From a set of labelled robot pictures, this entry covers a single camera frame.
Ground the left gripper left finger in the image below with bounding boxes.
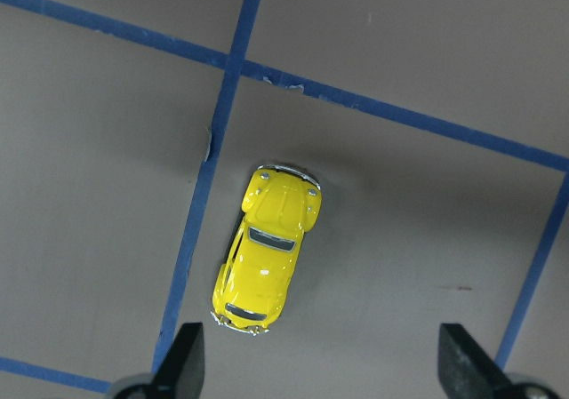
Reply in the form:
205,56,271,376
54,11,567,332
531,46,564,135
108,323,204,398

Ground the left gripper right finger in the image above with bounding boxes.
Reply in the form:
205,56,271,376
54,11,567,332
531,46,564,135
437,323,559,399

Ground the yellow beetle toy car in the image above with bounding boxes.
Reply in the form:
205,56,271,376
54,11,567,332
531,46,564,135
211,164,323,336

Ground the brown paper table mat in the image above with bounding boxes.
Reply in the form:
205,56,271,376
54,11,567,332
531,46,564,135
1,0,568,398

